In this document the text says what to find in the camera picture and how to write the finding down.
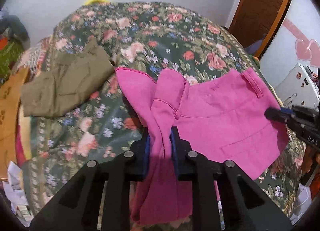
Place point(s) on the pink shorts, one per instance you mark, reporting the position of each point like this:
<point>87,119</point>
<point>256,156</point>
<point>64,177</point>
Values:
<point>221,119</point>

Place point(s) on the striped patchwork blanket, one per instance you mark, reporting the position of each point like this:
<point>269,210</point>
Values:
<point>34,56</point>

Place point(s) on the green fabric storage box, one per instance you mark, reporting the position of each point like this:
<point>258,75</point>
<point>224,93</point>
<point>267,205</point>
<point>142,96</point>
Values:
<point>10,53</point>

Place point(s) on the white sliding wardrobe door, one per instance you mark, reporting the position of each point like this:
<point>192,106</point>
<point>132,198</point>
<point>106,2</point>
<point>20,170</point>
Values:
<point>296,41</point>

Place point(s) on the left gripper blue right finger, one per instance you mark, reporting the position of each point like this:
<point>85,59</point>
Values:
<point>174,156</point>

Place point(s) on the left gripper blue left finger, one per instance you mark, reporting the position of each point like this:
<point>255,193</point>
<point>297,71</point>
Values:
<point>146,157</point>

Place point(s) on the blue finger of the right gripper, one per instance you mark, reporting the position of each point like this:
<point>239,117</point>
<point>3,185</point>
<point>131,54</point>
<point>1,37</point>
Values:
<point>281,115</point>

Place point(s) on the olive green pants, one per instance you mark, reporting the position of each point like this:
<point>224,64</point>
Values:
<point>70,82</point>

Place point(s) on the brown wooden door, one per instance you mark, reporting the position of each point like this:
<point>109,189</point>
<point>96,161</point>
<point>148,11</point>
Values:
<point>258,21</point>

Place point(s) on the yellow foam bed guard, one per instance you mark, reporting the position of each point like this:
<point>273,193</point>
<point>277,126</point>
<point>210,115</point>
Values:
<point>90,2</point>

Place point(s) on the floral green bedspread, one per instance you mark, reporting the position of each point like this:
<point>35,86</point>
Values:
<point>148,37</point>

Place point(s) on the grey plush toy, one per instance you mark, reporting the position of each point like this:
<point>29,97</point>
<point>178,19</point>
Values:
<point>15,30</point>

